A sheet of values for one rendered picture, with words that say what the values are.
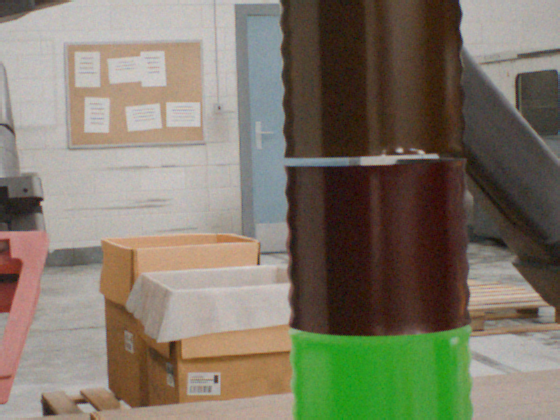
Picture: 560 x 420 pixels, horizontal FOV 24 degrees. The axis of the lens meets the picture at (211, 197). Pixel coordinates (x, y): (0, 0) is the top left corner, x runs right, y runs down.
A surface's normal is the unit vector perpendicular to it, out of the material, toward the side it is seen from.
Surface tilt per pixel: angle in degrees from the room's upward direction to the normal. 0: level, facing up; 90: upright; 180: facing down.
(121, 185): 90
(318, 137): 104
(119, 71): 90
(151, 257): 88
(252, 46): 90
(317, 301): 76
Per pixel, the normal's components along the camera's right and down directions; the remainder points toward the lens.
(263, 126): 0.21, 0.04
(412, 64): 0.31, -0.21
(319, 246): -0.64, -0.18
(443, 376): 0.55, 0.26
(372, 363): -0.19, -0.18
